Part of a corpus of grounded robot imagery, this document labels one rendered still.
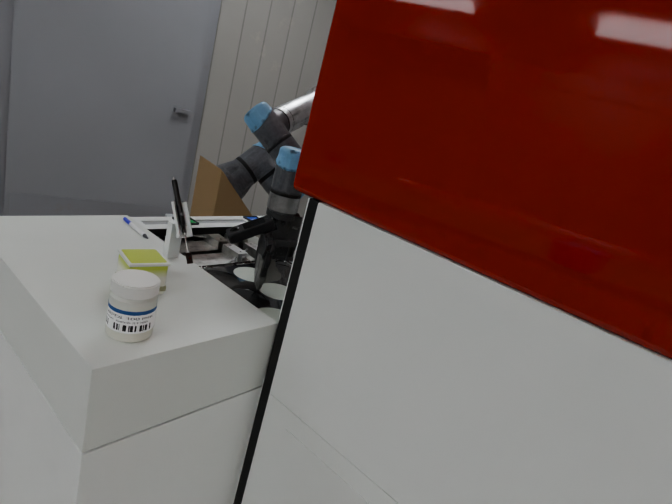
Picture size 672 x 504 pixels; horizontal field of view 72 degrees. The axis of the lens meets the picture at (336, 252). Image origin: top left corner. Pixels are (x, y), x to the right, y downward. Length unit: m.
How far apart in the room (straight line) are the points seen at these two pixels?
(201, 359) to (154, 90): 3.25
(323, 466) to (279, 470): 0.13
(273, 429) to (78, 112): 3.20
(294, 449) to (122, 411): 0.34
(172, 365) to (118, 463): 0.18
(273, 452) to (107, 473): 0.31
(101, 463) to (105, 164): 3.27
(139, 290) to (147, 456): 0.30
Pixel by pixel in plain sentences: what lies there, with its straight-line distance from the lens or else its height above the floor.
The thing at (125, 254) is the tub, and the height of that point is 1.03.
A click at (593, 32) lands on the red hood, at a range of 0.66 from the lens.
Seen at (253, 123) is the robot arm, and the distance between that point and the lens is 1.21.
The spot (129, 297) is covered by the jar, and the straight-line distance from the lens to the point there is 0.76.
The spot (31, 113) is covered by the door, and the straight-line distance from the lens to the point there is 3.87.
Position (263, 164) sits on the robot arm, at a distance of 1.79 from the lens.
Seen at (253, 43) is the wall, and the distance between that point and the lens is 4.21.
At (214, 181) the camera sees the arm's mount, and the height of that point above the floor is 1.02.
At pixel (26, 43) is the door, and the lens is 3.83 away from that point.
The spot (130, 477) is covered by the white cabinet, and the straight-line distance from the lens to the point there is 0.92.
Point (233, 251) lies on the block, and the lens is 1.42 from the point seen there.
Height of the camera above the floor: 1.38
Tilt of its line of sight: 17 degrees down
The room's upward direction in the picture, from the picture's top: 15 degrees clockwise
